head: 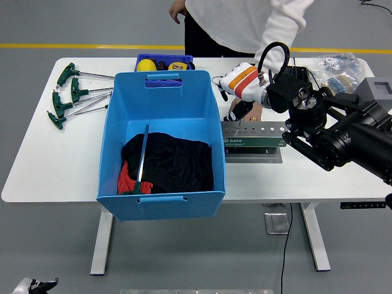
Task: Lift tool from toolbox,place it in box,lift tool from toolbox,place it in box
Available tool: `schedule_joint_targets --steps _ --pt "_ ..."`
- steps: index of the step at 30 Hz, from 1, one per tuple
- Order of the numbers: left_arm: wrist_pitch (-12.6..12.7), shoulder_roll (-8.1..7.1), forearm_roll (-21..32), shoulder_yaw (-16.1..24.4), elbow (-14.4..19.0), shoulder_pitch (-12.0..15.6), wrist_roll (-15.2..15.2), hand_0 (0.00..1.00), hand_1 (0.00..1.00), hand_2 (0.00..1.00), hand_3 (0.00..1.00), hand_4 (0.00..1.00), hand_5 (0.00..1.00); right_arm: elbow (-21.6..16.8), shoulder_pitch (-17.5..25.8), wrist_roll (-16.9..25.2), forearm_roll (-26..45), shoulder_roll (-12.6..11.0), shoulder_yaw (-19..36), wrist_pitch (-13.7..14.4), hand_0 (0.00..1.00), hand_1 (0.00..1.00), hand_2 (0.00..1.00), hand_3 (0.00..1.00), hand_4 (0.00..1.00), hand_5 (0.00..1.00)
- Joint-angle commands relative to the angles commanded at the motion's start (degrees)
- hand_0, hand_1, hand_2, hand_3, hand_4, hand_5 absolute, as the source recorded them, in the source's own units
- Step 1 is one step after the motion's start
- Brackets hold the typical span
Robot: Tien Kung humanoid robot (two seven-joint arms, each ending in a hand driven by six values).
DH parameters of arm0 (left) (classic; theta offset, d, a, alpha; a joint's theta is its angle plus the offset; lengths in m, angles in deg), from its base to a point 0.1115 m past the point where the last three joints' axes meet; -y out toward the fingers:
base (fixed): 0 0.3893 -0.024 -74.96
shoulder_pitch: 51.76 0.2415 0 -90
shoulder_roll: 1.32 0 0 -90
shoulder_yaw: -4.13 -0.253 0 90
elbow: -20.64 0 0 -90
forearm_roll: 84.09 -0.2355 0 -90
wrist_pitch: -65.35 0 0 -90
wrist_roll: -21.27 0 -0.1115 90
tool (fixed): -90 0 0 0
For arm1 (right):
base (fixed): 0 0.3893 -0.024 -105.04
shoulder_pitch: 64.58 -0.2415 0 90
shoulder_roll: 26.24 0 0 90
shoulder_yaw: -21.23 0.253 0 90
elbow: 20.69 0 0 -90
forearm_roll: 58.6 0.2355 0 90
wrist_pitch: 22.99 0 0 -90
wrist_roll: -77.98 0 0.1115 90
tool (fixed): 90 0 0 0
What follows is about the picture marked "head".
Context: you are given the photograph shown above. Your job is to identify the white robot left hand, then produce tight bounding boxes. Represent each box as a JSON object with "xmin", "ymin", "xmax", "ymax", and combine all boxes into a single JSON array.
[{"xmin": 12, "ymin": 277, "xmax": 59, "ymax": 294}]

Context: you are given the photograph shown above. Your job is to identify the large light blue plastic box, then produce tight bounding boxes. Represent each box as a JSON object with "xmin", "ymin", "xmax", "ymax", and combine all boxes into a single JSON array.
[{"xmin": 96, "ymin": 70, "xmax": 227, "ymax": 222}]

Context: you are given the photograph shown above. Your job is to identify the green grey hex key rack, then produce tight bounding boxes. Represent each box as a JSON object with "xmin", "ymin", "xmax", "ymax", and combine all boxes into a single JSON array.
[{"xmin": 220, "ymin": 121, "xmax": 290, "ymax": 164}]

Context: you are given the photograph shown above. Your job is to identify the white table leg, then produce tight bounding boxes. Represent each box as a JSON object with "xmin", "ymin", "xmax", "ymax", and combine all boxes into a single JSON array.
[
  {"xmin": 300, "ymin": 202, "xmax": 331, "ymax": 272},
  {"xmin": 89, "ymin": 211, "xmax": 114, "ymax": 276}
]

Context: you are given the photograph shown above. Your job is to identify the yellow ball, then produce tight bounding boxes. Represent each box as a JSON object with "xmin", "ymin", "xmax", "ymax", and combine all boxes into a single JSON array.
[{"xmin": 137, "ymin": 58, "xmax": 157, "ymax": 72}]

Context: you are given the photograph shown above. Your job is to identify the large green T-handle hex key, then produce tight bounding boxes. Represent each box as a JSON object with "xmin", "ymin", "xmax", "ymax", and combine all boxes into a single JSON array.
[{"xmin": 118, "ymin": 124, "xmax": 154, "ymax": 196}]

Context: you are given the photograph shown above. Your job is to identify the black cloth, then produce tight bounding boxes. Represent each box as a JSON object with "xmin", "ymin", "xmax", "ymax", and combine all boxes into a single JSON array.
[{"xmin": 121, "ymin": 132, "xmax": 214, "ymax": 194}]

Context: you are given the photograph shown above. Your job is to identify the person's right hand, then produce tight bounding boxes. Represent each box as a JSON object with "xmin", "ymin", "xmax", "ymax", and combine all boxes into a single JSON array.
[{"xmin": 168, "ymin": 0, "xmax": 187, "ymax": 25}]

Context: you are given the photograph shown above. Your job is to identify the clear bag of parts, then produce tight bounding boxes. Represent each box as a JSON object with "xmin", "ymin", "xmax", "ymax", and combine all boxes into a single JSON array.
[{"xmin": 311, "ymin": 52, "xmax": 367, "ymax": 92}]

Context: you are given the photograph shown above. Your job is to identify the person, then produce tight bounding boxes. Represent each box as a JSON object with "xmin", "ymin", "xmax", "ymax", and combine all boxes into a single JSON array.
[{"xmin": 168, "ymin": 0, "xmax": 316, "ymax": 73}]

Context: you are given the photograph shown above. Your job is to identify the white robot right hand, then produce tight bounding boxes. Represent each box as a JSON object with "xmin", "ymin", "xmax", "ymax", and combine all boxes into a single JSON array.
[{"xmin": 218, "ymin": 62, "xmax": 270, "ymax": 123}]

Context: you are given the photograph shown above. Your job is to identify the red cloth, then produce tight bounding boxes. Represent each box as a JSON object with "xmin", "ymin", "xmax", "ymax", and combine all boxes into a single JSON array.
[{"xmin": 118, "ymin": 161, "xmax": 154, "ymax": 195}]

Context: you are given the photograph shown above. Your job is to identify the black adapter cord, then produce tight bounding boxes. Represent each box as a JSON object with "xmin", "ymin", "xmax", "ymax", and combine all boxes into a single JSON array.
[{"xmin": 292, "ymin": 56, "xmax": 322, "ymax": 89}]

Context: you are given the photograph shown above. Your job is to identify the grey foam box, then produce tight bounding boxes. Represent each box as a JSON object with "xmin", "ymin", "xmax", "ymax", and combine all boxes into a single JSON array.
[{"xmin": 356, "ymin": 77, "xmax": 392, "ymax": 104}]

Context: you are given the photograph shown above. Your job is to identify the black plastic housing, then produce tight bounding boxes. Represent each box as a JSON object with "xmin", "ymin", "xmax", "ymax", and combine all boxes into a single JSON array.
[{"xmin": 286, "ymin": 65, "xmax": 312, "ymax": 89}]

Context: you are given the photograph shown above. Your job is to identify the black floor cable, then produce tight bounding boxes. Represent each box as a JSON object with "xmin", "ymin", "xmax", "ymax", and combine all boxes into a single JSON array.
[
  {"xmin": 360, "ymin": 0, "xmax": 392, "ymax": 15},
  {"xmin": 280, "ymin": 202, "xmax": 293, "ymax": 294}
]

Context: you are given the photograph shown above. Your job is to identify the metal floor plate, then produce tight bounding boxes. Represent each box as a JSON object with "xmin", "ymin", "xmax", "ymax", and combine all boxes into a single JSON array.
[{"xmin": 264, "ymin": 212, "xmax": 291, "ymax": 235}]

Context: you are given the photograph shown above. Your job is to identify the black table control panel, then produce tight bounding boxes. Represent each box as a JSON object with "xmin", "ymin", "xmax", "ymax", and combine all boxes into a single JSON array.
[{"xmin": 339, "ymin": 201, "xmax": 388, "ymax": 210}]

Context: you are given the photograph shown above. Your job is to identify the small dark blue bin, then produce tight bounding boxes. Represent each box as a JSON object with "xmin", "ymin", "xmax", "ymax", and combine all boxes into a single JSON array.
[{"xmin": 134, "ymin": 53, "xmax": 195, "ymax": 89}]

